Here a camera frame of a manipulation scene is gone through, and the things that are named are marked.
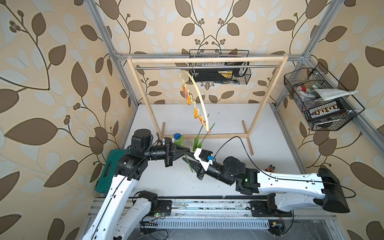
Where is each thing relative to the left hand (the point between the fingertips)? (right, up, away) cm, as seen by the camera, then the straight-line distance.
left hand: (190, 150), depth 58 cm
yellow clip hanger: (-1, +32, +59) cm, 67 cm away
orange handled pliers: (+46, -17, +29) cm, 57 cm away
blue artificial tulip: (-6, +2, +12) cm, 13 cm away
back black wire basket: (+30, +39, +36) cm, 61 cm away
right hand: (-2, -2, +2) cm, 3 cm away
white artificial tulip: (+2, +1, +23) cm, 23 cm away
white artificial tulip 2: (+4, -2, +22) cm, 22 cm away
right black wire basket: (+61, +33, +27) cm, 74 cm away
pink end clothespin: (+8, +7, +4) cm, 12 cm away
